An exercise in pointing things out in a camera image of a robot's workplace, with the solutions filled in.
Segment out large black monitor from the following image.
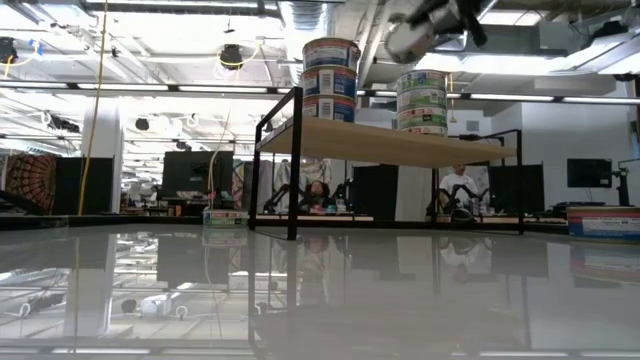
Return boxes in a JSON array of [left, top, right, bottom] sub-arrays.
[[161, 150, 235, 200]]

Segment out long linear ceiling light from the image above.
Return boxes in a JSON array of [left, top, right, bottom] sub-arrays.
[[374, 91, 640, 105], [0, 82, 281, 94]]

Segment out yellow power cable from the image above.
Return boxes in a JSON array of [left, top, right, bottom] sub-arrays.
[[75, 0, 109, 217]]

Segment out spiral silver ventilation duct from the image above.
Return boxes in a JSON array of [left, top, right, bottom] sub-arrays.
[[399, 0, 501, 91]]

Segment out thin yellow cable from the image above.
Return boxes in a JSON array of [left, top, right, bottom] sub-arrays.
[[206, 62, 241, 211]]

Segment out black aluminium table frame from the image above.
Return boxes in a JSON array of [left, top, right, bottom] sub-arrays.
[[0, 213, 569, 235]]

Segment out black ceiling dome camera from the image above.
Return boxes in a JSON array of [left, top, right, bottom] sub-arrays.
[[218, 43, 245, 71]]

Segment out black ceiling device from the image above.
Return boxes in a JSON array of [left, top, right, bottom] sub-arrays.
[[0, 37, 19, 65]]

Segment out wooden shelf black metal frame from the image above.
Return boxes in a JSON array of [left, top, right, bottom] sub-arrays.
[[248, 86, 525, 241]]

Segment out black camera stand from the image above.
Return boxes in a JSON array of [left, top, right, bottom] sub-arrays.
[[612, 158, 632, 206]]

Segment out black wall television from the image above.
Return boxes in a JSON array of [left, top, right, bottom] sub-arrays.
[[566, 158, 614, 189]]

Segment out black partition panel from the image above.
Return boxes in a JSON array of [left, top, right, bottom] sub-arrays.
[[488, 163, 545, 215], [53, 157, 115, 216], [352, 164, 400, 223]]

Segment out background wooden workbench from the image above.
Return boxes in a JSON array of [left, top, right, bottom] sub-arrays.
[[254, 214, 375, 223]]

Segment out red patterned tapestry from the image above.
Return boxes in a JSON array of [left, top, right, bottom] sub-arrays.
[[3, 153, 59, 216]]

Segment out blue and red box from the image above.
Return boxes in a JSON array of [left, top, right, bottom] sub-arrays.
[[566, 205, 640, 242]]

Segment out person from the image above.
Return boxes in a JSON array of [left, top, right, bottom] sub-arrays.
[[438, 164, 481, 211], [302, 179, 331, 214]]

